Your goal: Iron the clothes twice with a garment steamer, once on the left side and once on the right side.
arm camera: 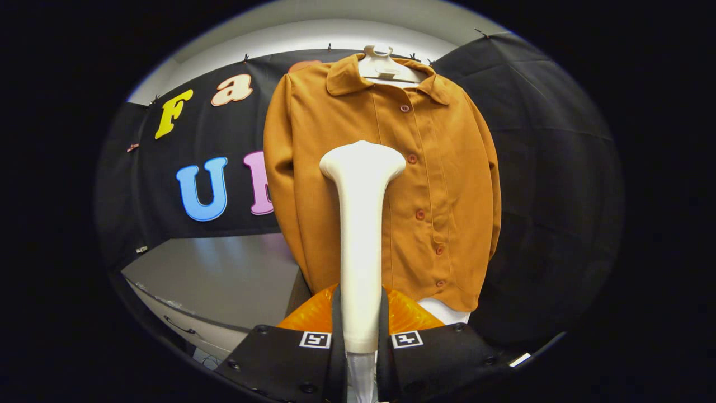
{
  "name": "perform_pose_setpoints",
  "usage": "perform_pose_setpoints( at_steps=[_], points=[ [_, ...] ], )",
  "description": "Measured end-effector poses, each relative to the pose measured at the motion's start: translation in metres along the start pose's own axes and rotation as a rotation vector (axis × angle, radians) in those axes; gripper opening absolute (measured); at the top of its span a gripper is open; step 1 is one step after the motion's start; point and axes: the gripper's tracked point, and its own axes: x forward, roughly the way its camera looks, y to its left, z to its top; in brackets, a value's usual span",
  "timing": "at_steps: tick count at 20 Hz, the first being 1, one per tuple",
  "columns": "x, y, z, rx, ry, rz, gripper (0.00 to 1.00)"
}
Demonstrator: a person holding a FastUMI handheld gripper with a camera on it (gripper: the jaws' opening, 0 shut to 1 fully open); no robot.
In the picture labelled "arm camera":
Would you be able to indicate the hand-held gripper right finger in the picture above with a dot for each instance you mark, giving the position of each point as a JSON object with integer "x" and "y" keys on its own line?
{"x": 385, "y": 364}

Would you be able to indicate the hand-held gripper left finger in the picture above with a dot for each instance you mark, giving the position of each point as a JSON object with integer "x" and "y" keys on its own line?
{"x": 337, "y": 364}

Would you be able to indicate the white garment steamer head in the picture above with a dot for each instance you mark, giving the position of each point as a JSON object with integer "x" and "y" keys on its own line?
{"x": 361, "y": 252}

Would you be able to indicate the orange button-up shirt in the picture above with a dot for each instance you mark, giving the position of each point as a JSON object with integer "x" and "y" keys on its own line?
{"x": 313, "y": 196}

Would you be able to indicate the white clothes hanger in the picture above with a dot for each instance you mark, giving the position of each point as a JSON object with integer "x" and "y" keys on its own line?
{"x": 386, "y": 70}

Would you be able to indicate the grey drawer cabinet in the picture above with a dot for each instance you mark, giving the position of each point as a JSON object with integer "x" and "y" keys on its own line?
{"x": 224, "y": 280}

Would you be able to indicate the black backdrop cloth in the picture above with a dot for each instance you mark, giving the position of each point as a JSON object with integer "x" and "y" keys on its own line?
{"x": 559, "y": 196}

